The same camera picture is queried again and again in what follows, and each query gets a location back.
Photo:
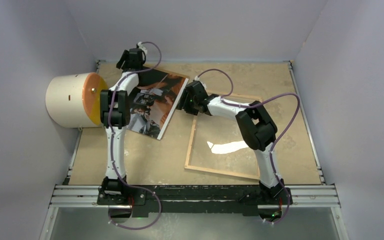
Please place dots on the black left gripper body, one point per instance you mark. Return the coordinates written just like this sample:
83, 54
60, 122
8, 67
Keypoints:
124, 63

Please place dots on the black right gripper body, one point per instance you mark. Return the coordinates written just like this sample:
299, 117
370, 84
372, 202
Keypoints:
189, 104

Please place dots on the printed photo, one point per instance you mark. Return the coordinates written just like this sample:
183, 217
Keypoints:
153, 102

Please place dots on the wooden picture frame with glass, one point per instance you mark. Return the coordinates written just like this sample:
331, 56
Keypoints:
216, 147

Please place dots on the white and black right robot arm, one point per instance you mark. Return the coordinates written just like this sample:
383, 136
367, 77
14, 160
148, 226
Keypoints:
256, 126

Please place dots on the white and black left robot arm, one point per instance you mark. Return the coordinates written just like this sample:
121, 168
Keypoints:
115, 116

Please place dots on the white cylinder with orange lid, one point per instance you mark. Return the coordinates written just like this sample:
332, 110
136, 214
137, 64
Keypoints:
73, 101

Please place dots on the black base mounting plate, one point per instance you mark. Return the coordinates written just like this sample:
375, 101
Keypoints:
196, 199

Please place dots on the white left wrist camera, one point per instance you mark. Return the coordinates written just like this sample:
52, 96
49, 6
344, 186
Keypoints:
141, 46

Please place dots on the aluminium extrusion rail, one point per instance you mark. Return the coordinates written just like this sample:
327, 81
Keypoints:
303, 196

